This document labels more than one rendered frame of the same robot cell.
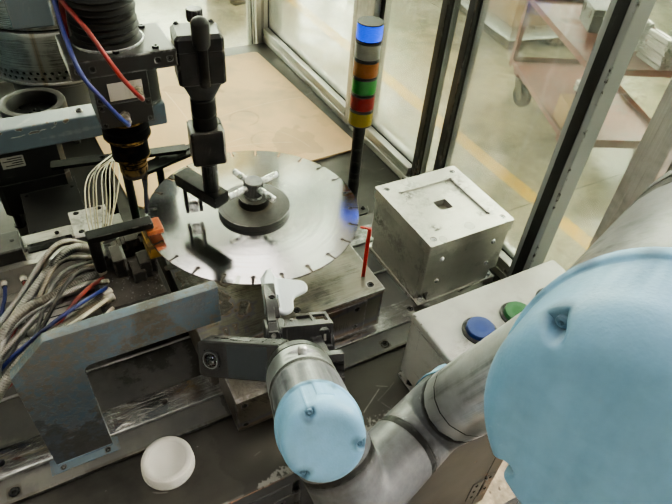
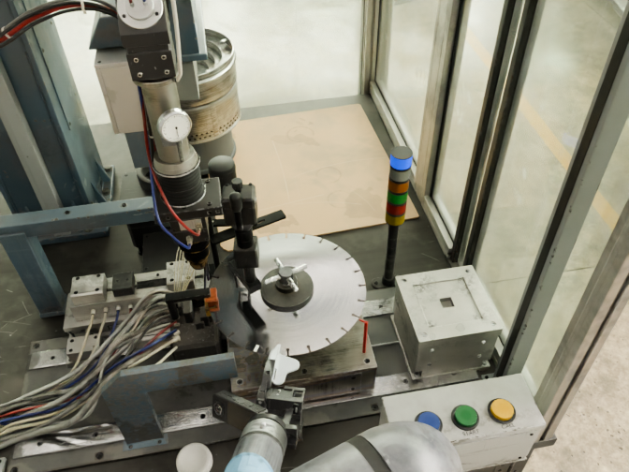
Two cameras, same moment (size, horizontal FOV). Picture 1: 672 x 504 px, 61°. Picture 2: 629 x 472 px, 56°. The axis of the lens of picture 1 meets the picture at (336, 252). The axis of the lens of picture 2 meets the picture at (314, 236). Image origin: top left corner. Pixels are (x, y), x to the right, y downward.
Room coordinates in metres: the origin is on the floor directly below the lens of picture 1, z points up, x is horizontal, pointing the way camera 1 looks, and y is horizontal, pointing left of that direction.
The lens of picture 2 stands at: (-0.02, -0.23, 1.91)
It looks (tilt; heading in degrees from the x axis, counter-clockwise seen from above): 45 degrees down; 22
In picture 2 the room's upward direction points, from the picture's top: 1 degrees counter-clockwise
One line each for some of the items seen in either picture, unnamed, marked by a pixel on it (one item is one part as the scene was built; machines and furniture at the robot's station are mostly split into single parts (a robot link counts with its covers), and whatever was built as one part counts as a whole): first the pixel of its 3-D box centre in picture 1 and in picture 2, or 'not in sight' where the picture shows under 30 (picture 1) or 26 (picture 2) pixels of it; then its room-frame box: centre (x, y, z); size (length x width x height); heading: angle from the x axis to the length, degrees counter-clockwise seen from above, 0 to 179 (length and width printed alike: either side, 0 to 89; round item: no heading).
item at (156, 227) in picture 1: (127, 244); (193, 303); (0.60, 0.30, 0.95); 0.10 x 0.03 x 0.07; 122
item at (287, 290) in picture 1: (284, 288); (284, 363); (0.52, 0.06, 0.96); 0.09 x 0.06 x 0.03; 14
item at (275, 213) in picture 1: (254, 202); (286, 285); (0.70, 0.13, 0.96); 0.11 x 0.11 x 0.03
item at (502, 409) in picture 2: not in sight; (501, 411); (0.61, -0.33, 0.90); 0.04 x 0.04 x 0.02
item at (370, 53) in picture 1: (367, 48); (400, 169); (0.96, -0.02, 1.11); 0.05 x 0.04 x 0.03; 32
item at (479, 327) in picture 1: (479, 331); (428, 424); (0.54, -0.21, 0.90); 0.04 x 0.04 x 0.02
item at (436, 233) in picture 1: (435, 235); (442, 323); (0.83, -0.18, 0.82); 0.18 x 0.18 x 0.15; 32
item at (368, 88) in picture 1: (364, 83); (397, 193); (0.96, -0.02, 1.05); 0.05 x 0.04 x 0.03; 32
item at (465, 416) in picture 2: (517, 315); (464, 418); (0.57, -0.27, 0.90); 0.04 x 0.04 x 0.02
